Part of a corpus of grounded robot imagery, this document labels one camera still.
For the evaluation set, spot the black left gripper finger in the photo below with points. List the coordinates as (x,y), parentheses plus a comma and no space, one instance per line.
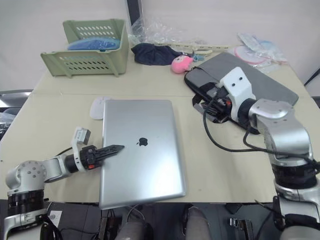
(106,157)
(112,148)

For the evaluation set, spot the clear crumpled plastic bag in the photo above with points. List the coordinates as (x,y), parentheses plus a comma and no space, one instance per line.
(160,30)

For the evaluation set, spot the grey rounded shape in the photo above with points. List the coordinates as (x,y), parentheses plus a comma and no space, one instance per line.
(196,222)
(131,231)

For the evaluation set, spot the black equipment box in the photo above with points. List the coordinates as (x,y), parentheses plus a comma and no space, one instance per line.
(75,217)

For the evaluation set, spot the silver laptop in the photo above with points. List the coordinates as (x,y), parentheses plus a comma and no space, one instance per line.
(142,155)

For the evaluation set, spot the plastic bag with pink items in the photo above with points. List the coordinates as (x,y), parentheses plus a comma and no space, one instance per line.
(257,50)

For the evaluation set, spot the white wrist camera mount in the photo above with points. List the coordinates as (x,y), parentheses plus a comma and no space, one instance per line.
(79,136)
(237,83)

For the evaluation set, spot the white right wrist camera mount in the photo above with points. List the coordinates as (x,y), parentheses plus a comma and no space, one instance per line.
(237,83)

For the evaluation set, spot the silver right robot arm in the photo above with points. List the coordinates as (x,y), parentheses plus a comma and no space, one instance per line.
(285,130)

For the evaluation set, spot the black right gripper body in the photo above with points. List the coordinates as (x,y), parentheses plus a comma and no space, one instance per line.
(220,101)

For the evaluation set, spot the white computer mouse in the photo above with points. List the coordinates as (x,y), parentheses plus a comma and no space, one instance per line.
(97,108)

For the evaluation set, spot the dark navy cloth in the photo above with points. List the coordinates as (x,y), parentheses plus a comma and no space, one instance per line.
(152,53)

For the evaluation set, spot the green perforated plastic basket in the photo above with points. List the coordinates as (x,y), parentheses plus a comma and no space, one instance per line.
(85,62)

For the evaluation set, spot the blue patterned pouch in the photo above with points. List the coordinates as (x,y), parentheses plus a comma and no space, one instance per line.
(95,44)

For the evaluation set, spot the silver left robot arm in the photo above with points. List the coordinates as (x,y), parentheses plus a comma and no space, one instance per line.
(30,172)

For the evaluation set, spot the black upright stand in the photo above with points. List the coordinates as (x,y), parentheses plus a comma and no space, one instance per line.
(135,12)

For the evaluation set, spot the grey laptop bag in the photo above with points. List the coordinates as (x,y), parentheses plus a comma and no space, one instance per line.
(262,80)

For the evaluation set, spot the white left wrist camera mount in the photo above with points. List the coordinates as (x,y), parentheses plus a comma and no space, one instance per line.
(79,136)

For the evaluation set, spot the cream plastic perforated strip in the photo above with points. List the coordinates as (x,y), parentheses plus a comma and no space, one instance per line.
(190,46)

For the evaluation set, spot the pink plush toy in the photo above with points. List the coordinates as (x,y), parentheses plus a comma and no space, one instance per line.
(181,64)

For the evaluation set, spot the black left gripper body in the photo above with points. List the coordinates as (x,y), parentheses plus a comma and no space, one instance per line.
(88,157)

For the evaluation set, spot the black metal clamp device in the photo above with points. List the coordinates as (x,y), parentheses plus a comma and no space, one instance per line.
(241,225)

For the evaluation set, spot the teal and cream clip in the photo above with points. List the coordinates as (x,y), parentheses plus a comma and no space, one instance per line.
(198,56)

